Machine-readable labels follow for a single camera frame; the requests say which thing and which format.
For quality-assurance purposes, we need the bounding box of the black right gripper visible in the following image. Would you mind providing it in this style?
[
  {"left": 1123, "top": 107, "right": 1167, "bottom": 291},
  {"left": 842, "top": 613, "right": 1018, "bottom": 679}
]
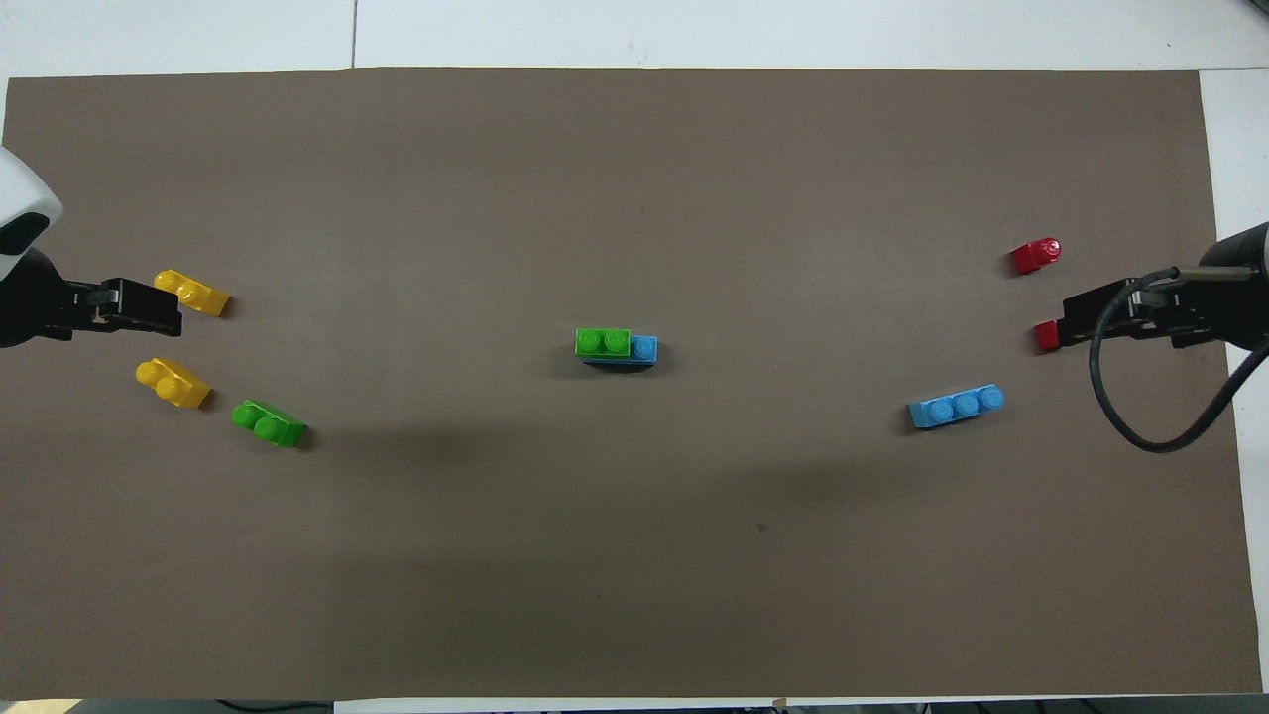
[{"left": 1055, "top": 223, "right": 1269, "bottom": 350}]

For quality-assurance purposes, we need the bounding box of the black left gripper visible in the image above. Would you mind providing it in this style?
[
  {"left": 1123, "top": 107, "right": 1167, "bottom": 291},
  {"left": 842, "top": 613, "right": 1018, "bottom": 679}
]
[{"left": 0, "top": 248, "right": 183, "bottom": 349}]

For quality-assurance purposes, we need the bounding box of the blue three-stud toy brick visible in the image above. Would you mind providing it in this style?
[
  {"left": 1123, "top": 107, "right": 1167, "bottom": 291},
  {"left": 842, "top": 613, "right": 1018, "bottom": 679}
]
[
  {"left": 582, "top": 334, "right": 659, "bottom": 372},
  {"left": 908, "top": 384, "right": 1006, "bottom": 431}
]

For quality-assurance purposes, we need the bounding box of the yellow two-stud toy brick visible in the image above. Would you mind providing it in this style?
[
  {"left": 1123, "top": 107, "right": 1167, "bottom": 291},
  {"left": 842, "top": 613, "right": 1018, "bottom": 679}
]
[
  {"left": 154, "top": 269, "right": 232, "bottom": 318},
  {"left": 135, "top": 358, "right": 214, "bottom": 411}
]

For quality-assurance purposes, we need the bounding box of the brown paper table mat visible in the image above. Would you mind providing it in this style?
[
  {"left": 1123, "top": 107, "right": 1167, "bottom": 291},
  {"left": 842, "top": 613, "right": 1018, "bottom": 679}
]
[{"left": 0, "top": 67, "right": 1265, "bottom": 701}]

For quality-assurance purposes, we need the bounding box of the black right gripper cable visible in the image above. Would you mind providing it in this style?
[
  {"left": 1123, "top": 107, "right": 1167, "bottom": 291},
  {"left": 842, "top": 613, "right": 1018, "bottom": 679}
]
[{"left": 1088, "top": 270, "right": 1269, "bottom": 455}]

